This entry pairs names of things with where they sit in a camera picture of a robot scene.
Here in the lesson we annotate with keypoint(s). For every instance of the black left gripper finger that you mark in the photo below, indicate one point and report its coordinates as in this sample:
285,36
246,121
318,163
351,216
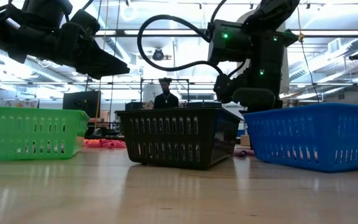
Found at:
104,65

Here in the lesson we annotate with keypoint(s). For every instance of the magenta crayon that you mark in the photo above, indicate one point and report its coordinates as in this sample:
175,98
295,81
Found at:
244,152

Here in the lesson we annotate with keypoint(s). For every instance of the pink crayon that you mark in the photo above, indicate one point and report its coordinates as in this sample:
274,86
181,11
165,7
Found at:
294,154

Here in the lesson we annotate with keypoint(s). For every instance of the silver grey crayon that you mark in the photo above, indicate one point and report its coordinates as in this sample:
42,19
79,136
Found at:
62,147

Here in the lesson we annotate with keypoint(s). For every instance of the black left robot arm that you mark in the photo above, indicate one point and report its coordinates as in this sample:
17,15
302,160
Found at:
48,11

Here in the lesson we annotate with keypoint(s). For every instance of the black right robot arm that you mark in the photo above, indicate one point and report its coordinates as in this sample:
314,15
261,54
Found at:
269,53

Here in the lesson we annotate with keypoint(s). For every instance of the black equipment box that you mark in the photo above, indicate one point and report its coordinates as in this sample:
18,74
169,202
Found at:
81,104

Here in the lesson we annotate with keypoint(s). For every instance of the white cylindrical container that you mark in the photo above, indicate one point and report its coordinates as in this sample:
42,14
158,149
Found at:
149,93

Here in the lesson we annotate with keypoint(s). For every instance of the black plastic basket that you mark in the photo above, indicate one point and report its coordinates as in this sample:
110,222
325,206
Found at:
204,140

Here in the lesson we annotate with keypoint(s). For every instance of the person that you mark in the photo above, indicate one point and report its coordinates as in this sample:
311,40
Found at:
166,101

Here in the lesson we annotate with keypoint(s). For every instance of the blue plastic basket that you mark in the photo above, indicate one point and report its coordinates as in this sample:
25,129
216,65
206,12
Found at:
322,137

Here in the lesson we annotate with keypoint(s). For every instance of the green plastic basket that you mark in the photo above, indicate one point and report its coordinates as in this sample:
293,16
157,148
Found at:
26,133

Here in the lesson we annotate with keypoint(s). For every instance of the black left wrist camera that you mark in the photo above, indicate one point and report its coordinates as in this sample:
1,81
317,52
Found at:
85,21

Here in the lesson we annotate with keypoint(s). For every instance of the black ceiling camera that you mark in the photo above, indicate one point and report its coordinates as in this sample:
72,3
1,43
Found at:
158,54
356,56

